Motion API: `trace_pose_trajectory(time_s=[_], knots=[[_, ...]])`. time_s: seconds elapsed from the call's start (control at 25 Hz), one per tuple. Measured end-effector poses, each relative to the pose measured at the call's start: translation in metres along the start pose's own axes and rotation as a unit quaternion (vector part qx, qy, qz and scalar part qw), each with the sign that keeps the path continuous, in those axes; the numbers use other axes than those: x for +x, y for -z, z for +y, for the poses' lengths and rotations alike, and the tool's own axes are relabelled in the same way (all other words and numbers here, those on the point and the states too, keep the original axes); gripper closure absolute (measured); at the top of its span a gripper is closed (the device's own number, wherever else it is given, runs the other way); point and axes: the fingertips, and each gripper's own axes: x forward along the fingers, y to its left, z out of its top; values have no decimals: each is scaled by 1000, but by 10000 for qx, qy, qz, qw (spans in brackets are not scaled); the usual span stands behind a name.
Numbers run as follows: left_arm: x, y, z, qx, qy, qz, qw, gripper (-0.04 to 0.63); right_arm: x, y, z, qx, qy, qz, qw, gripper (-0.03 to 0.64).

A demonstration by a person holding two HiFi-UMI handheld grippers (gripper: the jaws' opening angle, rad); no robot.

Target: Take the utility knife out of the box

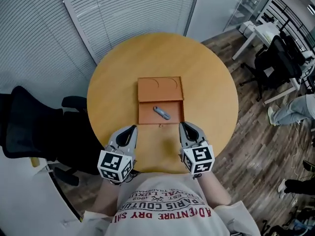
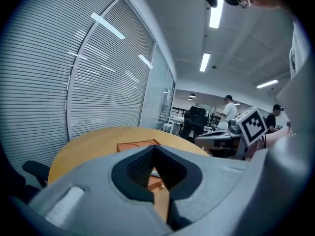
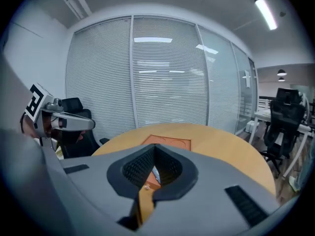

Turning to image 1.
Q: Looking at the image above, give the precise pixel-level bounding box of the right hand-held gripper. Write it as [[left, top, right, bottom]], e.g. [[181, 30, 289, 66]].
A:
[[179, 122, 216, 176]]

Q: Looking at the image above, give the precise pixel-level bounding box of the black mesh office chair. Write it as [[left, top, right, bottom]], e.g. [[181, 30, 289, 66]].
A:
[[0, 86, 105, 187]]

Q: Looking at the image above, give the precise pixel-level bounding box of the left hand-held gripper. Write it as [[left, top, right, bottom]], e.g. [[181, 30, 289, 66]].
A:
[[97, 124, 139, 184]]

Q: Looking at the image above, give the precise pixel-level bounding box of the white cardboard box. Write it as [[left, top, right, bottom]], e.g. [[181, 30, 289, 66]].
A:
[[239, 21, 257, 34]]

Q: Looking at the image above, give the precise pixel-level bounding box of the person's left forearm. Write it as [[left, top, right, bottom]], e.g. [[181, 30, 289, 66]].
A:
[[94, 179, 124, 216]]

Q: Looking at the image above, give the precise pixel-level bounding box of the orange wooden drawer box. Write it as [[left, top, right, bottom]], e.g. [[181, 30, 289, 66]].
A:
[[136, 76, 186, 128]]

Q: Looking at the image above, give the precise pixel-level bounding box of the grey folding knife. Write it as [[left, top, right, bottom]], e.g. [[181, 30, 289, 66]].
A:
[[153, 106, 171, 121]]

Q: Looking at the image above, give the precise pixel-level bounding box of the person's white printed shirt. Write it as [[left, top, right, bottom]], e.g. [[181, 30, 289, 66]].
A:
[[80, 174, 261, 236]]

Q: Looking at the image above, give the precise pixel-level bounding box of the white curved desk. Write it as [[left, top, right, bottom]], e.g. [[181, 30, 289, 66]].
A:
[[0, 153, 82, 236]]

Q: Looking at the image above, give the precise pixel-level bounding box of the white rectangular desk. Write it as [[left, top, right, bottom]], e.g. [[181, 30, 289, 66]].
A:
[[232, 21, 315, 105]]

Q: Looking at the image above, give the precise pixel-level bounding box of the person's right forearm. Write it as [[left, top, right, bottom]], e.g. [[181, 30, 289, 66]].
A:
[[196, 174, 232, 209]]

